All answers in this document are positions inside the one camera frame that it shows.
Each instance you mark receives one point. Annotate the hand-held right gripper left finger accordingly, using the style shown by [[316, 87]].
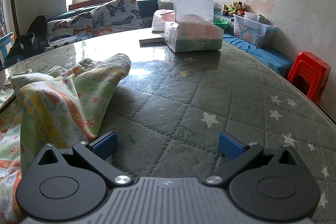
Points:
[[105, 144]]

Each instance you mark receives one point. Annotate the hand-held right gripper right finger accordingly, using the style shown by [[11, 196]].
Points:
[[231, 145]]

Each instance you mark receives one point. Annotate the pastel patterned children's garment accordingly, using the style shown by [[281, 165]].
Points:
[[65, 98]]

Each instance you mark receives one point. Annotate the blue seat cushion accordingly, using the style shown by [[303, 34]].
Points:
[[252, 52]]

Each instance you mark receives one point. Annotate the red plastic stool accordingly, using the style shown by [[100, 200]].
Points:
[[309, 71]]

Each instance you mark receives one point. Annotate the flat grey book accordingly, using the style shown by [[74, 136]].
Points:
[[151, 40]]

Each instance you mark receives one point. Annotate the open tissue pack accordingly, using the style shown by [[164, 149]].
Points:
[[194, 37]]

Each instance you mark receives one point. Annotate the clear plastic storage box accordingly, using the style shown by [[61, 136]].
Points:
[[252, 32]]

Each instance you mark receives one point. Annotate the butterfly print pillow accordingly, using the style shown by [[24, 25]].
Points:
[[71, 27], [115, 14]]

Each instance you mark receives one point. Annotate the green bowl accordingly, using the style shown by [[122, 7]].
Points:
[[220, 23]]

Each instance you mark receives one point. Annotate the black bag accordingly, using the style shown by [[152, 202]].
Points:
[[26, 43]]

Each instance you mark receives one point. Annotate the white pink tissue pack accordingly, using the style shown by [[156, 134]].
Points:
[[160, 20]]

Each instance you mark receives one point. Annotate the blue cabinet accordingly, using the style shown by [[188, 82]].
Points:
[[5, 45]]

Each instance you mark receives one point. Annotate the brown plush toy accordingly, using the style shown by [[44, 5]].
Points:
[[239, 5]]

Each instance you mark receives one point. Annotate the teal corner sofa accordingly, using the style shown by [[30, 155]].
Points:
[[148, 7]]

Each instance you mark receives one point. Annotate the grey cushion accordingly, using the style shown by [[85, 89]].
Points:
[[165, 5]]

